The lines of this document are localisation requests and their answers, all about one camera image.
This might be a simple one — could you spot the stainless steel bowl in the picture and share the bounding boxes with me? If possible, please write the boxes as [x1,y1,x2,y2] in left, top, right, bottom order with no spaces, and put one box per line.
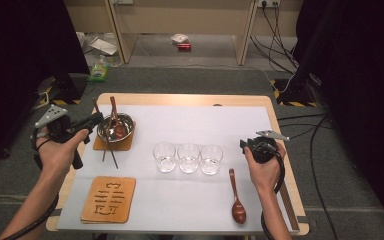
[96,112,136,144]

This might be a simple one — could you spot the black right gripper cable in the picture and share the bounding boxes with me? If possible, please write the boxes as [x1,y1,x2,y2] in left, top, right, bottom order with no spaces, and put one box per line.
[260,143,286,240]

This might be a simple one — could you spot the clear drinking glass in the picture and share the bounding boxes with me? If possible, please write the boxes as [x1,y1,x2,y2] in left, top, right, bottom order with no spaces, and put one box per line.
[199,144,224,176]
[176,143,201,174]
[152,141,178,173]

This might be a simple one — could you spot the black power cable bundle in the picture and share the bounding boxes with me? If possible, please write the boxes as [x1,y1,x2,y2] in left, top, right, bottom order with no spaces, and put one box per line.
[249,3,301,75]

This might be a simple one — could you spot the white wall socket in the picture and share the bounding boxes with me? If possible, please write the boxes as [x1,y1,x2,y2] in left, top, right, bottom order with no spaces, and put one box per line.
[257,0,281,8]

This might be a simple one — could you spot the crumpled white bag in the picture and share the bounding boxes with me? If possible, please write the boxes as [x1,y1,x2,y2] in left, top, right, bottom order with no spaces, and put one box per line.
[170,33,189,45]

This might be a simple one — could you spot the row of wooden chopsticks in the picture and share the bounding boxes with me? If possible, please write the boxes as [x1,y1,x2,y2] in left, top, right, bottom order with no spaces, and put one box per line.
[279,186,300,232]

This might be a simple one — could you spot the white paper box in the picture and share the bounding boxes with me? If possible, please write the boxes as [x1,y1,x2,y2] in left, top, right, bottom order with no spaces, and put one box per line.
[89,36,119,57]

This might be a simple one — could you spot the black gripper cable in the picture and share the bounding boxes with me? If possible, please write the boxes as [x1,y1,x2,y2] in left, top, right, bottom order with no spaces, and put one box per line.
[260,143,286,240]
[0,128,61,240]

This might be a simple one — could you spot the white table mat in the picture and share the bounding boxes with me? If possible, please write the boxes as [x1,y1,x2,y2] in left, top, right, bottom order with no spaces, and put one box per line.
[57,104,301,234]

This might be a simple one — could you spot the black curtain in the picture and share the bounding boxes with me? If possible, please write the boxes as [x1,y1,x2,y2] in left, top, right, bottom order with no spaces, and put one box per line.
[0,0,91,168]
[293,0,384,234]

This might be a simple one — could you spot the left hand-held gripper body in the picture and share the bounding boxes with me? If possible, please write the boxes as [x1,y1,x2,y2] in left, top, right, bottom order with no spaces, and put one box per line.
[34,104,88,144]

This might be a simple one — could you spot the black floor cables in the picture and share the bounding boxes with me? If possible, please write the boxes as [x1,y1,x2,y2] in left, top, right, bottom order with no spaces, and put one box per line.
[277,113,339,240]

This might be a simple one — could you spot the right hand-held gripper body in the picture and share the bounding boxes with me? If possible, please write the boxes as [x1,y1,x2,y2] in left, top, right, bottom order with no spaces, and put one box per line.
[251,129,290,164]

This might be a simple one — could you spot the person's left hand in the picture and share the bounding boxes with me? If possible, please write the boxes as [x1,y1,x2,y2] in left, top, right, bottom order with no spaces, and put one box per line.
[36,129,89,178]

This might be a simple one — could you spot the brown wooden spoon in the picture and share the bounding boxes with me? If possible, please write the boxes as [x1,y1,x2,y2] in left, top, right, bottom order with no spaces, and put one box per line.
[228,168,248,225]
[109,96,128,140]

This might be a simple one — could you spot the green plastic packet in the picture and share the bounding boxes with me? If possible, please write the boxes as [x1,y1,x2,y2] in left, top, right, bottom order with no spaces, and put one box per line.
[87,54,110,83]

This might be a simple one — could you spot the black stand base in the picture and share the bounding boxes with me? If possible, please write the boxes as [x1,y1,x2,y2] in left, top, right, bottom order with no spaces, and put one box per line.
[36,73,89,106]
[269,78,319,108]

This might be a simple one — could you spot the person's right hand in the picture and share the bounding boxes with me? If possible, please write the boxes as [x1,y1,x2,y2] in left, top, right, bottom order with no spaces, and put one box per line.
[244,142,287,194]

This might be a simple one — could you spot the beige wooden desk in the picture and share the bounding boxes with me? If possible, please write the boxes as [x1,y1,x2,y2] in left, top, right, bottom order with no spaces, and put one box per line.
[104,0,259,67]

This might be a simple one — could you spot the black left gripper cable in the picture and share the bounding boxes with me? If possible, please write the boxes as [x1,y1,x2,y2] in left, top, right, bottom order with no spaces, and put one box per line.
[0,128,61,240]

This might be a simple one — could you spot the square wooden coaster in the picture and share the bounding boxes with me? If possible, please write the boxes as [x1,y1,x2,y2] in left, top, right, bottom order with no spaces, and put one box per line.
[80,175,137,224]
[92,123,136,152]

